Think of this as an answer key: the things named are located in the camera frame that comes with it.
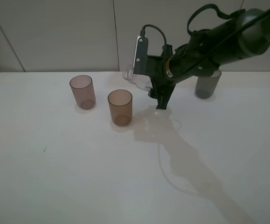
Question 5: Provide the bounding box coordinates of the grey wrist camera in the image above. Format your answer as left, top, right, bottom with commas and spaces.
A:
132, 35, 142, 68

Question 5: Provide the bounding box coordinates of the grey translucent plastic cup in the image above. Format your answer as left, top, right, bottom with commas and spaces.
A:
195, 70, 222, 99

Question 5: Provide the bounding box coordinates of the purple translucent plastic cup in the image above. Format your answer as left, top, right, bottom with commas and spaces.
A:
69, 75, 96, 110

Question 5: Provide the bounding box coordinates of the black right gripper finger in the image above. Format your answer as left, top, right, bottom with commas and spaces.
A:
148, 80, 175, 110

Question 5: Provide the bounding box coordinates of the clear plastic water bottle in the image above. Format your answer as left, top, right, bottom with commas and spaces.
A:
122, 64, 152, 92

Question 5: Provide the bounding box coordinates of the dark green robot arm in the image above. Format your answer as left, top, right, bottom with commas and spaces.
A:
131, 4, 270, 109

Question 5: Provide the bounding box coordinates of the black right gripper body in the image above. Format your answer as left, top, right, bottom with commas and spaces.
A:
132, 35, 191, 88

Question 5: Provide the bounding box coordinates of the orange translucent plastic cup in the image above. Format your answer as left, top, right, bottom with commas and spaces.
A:
107, 89, 133, 126

